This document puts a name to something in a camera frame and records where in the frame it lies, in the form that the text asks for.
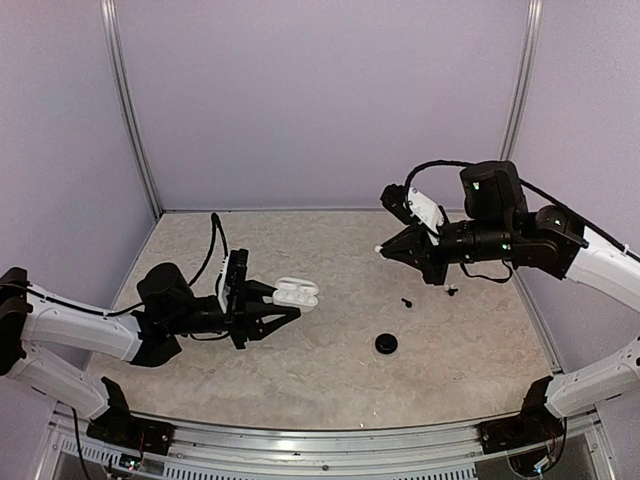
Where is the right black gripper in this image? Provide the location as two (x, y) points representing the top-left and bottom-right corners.
(381, 218), (518, 286)

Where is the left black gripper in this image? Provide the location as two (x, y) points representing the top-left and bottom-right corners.
(167, 279), (300, 349)

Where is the white earbud charging case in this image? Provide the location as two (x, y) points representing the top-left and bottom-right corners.
(272, 277), (320, 313)

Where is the white earbud with black tip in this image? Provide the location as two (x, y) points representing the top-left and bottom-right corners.
(444, 285), (459, 296)

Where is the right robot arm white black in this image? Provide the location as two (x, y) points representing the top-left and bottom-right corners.
(376, 159), (639, 310)

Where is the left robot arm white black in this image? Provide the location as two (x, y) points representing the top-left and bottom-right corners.
(1, 263), (318, 445)

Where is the black round disc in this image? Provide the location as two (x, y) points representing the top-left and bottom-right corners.
(374, 332), (399, 355)

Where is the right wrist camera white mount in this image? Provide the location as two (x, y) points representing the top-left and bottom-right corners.
(380, 184), (445, 245)

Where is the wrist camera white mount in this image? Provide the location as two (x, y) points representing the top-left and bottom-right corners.
(216, 248), (249, 315)
(380, 184), (445, 245)

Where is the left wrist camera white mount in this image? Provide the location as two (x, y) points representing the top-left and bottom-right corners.
(216, 248), (249, 315)

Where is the front aluminium rail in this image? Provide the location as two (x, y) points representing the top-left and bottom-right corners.
(32, 407), (617, 479)

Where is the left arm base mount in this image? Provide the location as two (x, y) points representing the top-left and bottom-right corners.
(87, 413), (175, 456)

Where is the right aluminium frame post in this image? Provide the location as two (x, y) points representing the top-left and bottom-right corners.
(497, 0), (544, 164)

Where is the aluminium frame post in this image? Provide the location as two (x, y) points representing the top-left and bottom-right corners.
(100, 0), (165, 222)
(497, 0), (544, 164)

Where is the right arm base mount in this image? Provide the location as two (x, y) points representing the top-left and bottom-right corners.
(477, 415), (565, 454)

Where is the left aluminium frame post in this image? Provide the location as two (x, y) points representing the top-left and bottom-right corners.
(100, 0), (165, 222)

